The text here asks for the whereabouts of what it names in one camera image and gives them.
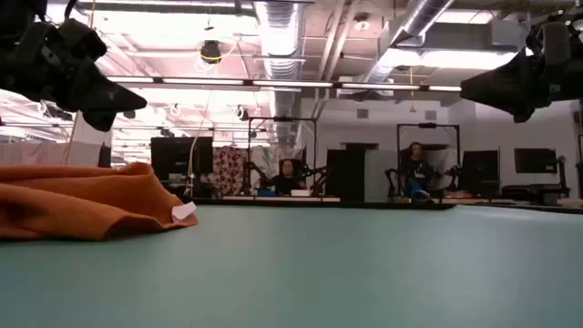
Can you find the person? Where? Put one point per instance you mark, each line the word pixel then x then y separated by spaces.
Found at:
pixel 416 173
pixel 288 182

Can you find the black metal stand frame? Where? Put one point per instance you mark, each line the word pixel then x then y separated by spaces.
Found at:
pixel 282 119
pixel 428 125

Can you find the orange towel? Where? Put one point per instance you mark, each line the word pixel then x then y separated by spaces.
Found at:
pixel 68 200

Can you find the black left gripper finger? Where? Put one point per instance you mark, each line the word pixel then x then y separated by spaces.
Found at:
pixel 100 120
pixel 109 95

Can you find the floral patterned cloth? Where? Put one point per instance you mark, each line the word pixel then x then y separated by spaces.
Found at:
pixel 228 171

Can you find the long ceiling light strip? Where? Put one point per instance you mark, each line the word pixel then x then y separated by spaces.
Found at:
pixel 291 84

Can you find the black wall screen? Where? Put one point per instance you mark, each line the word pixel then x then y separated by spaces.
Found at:
pixel 535 160

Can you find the black ceiling dome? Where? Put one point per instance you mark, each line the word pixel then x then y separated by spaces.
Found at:
pixel 211 52

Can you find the black partition panel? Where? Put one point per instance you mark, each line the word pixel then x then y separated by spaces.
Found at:
pixel 344 175

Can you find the black cart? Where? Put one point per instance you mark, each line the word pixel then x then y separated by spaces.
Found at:
pixel 537 190

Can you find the green table mat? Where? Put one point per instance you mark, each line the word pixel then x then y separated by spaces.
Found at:
pixel 319 273

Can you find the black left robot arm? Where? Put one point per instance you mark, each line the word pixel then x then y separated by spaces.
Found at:
pixel 18 11

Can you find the silver ceiling duct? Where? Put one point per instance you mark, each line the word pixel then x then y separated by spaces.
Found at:
pixel 412 27
pixel 279 45

